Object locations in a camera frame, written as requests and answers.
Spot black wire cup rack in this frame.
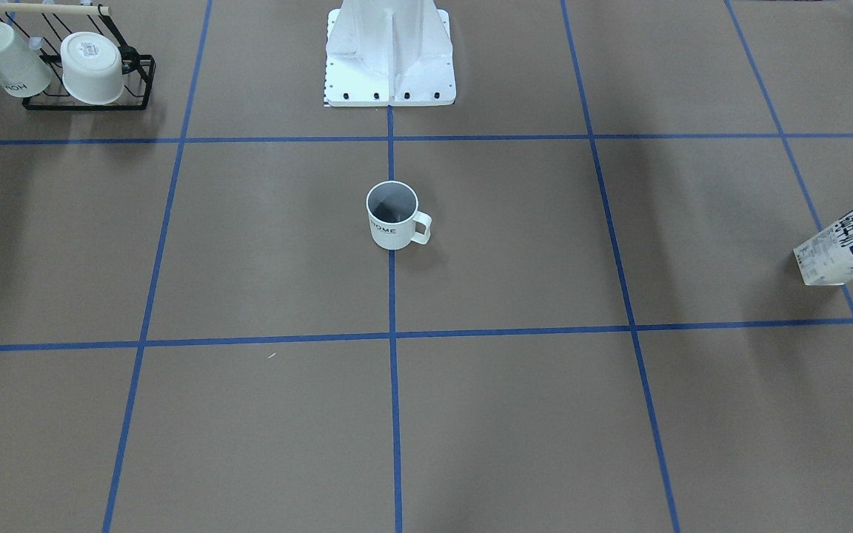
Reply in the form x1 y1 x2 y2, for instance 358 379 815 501
0 1 156 111

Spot white mug with handle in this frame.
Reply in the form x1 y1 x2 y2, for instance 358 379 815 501
365 180 432 252

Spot white upturned cup in rack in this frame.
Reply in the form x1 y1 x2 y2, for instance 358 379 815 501
58 33 124 105

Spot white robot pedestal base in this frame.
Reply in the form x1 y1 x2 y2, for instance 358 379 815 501
323 1 457 107

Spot white mug with lettering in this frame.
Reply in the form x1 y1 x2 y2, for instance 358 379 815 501
0 21 52 98

